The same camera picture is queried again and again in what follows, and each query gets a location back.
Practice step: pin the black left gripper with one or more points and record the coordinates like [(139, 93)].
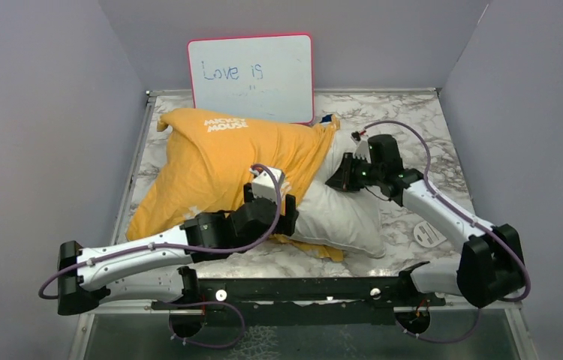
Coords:
[(285, 226)]

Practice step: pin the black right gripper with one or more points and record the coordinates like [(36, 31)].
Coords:
[(342, 179)]

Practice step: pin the white pillow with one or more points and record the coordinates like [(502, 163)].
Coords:
[(331, 223)]

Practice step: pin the blue yellow Mickey pillowcase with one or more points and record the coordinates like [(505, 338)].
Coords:
[(208, 160)]

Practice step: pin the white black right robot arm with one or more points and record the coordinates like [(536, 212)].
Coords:
[(490, 266)]

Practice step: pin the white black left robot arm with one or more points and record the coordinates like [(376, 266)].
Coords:
[(157, 267)]

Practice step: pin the white printed label tag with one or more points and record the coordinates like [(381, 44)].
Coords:
[(427, 236)]

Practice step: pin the pink framed whiteboard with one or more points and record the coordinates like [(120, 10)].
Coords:
[(259, 77)]

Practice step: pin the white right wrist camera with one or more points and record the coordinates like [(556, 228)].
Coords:
[(362, 151)]

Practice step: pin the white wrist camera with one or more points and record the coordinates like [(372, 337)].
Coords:
[(362, 151), (266, 184)]

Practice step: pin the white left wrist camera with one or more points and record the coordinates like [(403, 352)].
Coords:
[(266, 184)]

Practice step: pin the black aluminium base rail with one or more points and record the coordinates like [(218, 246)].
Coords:
[(312, 301)]

